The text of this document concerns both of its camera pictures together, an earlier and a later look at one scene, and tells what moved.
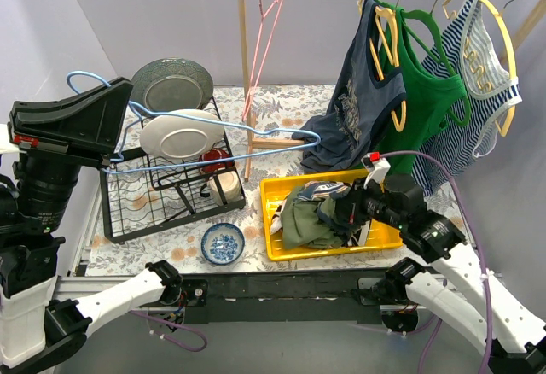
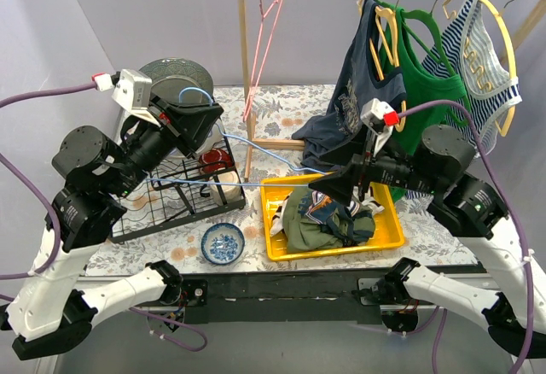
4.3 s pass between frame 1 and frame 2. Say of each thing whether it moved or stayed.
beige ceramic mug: stayed
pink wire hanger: stayed
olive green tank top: moved
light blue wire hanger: moved
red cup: stayed
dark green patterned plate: stayed
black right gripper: moved
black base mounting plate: stayed
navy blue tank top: stayed
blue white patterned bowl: stayed
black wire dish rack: stayed
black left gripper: moved
